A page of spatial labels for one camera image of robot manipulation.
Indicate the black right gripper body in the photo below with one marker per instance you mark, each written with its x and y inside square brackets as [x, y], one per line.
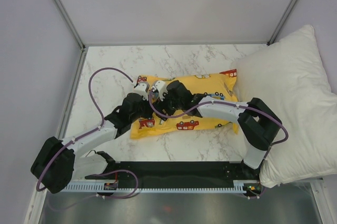
[168, 105]

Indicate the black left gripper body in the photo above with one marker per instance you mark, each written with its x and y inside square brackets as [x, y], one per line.
[143, 112]

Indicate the yellow cartoon-print pillowcase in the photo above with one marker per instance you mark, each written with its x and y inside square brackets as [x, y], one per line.
[218, 85]

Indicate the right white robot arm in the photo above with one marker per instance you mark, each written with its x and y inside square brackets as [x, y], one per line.
[258, 123]

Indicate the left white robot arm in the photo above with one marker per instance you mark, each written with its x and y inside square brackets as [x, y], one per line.
[56, 160]

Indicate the large white pillow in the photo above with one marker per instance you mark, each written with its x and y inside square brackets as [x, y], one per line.
[290, 78]

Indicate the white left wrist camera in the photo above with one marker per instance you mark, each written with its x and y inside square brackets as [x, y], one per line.
[141, 89]

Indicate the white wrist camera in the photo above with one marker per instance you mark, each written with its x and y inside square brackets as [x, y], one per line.
[141, 89]
[159, 87]

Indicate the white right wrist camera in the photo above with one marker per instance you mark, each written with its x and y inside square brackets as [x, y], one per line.
[159, 87]

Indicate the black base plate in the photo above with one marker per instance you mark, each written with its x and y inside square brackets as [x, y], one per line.
[183, 174]

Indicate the white slotted cable duct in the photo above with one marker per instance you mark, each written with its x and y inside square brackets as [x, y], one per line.
[105, 187]

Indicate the left aluminium frame post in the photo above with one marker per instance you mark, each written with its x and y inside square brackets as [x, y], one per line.
[69, 23]

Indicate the aluminium frame post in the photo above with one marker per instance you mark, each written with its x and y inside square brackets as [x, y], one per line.
[280, 25]
[69, 23]

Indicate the right aluminium frame post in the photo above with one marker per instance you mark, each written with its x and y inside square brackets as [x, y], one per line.
[280, 25]

